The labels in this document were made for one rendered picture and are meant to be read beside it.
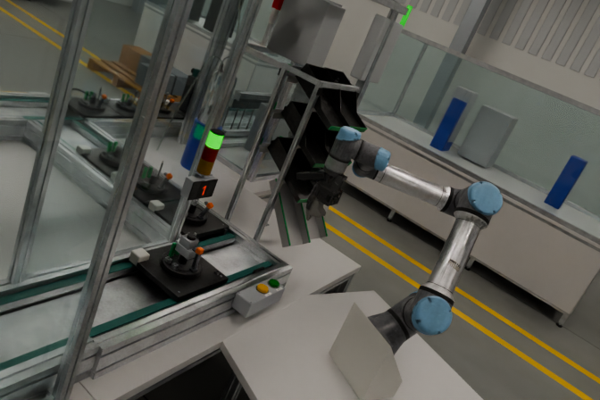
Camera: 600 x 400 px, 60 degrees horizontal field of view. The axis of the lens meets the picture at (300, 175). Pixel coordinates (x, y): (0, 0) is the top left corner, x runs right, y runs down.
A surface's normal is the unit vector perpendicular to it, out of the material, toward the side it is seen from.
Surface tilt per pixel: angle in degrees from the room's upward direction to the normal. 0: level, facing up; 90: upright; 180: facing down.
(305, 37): 90
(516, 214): 90
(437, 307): 66
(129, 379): 0
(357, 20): 90
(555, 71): 90
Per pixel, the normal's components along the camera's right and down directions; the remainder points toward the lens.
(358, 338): -0.81, -0.15
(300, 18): -0.52, 0.07
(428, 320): 0.04, -0.11
